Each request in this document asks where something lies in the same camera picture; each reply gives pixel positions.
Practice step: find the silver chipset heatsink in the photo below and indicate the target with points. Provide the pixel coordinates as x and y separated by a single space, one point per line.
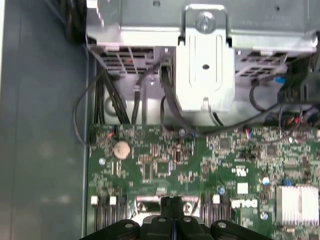
297 205

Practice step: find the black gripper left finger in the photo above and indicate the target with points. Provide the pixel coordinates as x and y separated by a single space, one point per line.
160 228

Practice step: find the metal drive cage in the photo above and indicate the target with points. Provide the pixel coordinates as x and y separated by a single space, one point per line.
262 22

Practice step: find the green motherboard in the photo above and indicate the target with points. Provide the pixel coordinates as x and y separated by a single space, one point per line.
187 162

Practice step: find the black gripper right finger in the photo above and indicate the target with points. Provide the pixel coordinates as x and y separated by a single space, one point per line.
186 228

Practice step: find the black PC case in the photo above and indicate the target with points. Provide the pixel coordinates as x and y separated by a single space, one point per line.
45 125

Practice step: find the silver cage bracket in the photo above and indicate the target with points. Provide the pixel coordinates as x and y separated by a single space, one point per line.
205 82

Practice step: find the CPU socket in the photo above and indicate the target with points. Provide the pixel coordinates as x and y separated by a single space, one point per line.
147 208

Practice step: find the coin cell battery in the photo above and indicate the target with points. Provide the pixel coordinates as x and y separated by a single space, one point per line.
121 150

